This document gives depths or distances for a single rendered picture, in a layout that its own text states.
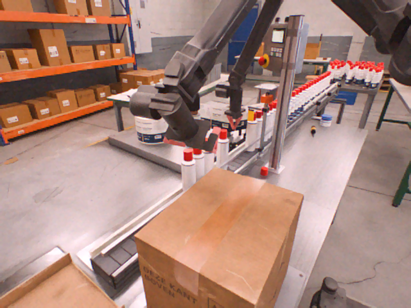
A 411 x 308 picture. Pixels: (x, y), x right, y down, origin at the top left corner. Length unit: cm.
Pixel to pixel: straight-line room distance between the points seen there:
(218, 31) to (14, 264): 86
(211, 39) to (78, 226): 78
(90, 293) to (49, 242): 27
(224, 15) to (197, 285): 51
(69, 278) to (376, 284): 178
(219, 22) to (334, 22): 816
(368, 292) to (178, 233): 166
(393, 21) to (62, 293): 92
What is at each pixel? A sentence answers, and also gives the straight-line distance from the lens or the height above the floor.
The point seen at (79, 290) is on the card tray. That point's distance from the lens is 83.
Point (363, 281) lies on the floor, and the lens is 206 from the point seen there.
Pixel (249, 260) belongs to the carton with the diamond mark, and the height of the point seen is 112.
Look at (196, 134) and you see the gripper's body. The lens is 58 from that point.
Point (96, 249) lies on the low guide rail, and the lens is 79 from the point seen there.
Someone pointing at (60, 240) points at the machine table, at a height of 83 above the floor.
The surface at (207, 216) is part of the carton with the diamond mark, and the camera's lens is 51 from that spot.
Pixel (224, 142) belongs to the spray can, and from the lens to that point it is 101.
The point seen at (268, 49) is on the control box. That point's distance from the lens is 121.
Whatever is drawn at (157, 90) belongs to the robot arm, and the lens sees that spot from 55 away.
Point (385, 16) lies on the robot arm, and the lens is 54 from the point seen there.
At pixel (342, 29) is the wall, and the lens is 868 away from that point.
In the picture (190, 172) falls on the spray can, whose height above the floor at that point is 101.
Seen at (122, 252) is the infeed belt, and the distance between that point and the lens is 81.
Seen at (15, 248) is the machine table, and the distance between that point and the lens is 104.
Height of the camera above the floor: 146
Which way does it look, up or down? 27 degrees down
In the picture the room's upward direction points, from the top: straight up
